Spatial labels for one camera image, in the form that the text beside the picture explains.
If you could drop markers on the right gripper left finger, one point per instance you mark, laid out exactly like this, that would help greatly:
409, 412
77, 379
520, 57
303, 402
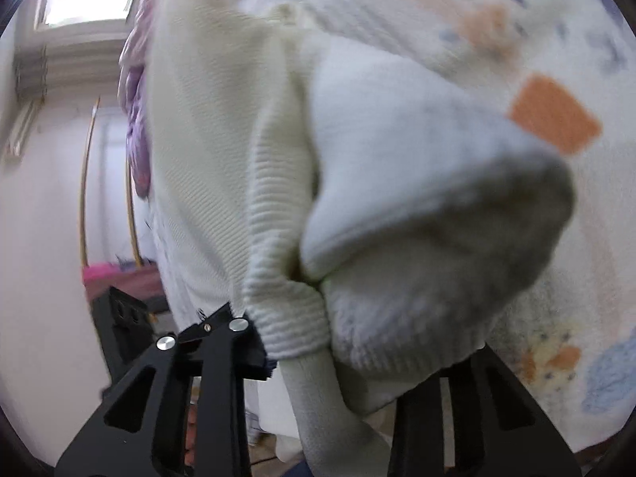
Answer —
179, 410

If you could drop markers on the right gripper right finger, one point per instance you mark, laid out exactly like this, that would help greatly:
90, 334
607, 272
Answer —
498, 428

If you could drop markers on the white button-up jacket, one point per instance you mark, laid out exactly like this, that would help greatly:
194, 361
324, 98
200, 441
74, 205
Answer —
369, 216

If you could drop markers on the purple floral quilt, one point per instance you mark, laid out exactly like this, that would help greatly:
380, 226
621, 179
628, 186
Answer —
130, 96

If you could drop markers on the floral bed sheet mattress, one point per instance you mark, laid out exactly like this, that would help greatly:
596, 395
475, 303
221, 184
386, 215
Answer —
563, 71

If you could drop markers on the wooden rail rack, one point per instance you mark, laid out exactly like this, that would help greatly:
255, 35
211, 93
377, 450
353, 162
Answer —
108, 230

